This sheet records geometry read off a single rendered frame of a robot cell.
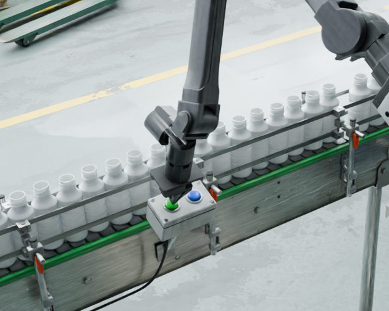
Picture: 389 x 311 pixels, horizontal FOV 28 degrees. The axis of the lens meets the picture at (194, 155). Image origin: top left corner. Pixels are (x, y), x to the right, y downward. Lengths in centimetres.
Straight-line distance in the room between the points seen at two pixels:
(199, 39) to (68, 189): 49
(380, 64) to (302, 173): 88
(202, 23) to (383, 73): 42
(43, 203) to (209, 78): 50
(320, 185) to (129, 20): 398
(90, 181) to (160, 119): 28
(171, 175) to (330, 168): 68
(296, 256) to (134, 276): 152
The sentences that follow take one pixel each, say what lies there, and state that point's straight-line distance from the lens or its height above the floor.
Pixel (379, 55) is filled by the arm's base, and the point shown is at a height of 158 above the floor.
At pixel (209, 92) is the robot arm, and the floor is 142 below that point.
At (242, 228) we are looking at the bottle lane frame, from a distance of 208.
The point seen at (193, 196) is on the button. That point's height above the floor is 112.
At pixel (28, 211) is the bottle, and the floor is 113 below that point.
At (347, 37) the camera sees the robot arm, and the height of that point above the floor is 160.
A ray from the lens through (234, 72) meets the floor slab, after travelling 501.
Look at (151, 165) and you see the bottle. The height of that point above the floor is 112.
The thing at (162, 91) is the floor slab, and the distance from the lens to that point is 482.
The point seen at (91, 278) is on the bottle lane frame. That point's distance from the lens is 190.
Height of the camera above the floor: 209
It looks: 31 degrees down
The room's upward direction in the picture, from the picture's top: 4 degrees counter-clockwise
